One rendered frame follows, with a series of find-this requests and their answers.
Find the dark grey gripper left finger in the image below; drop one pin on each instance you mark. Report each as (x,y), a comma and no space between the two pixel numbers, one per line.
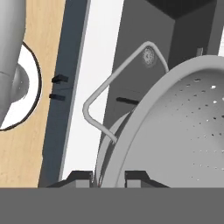
(83,178)

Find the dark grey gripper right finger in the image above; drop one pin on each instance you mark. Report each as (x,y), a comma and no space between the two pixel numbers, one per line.
(134,178)

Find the grey metal colander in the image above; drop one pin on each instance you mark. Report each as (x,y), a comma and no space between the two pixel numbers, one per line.
(175,131)

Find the small black bar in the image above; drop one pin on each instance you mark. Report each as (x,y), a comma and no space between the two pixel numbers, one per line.
(127,101)

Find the white round disc black rim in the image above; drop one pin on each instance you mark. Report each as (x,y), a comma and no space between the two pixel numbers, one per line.
(30,73)

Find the dark blue-grey cupboard front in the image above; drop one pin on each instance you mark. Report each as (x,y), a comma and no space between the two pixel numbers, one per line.
(62,43)

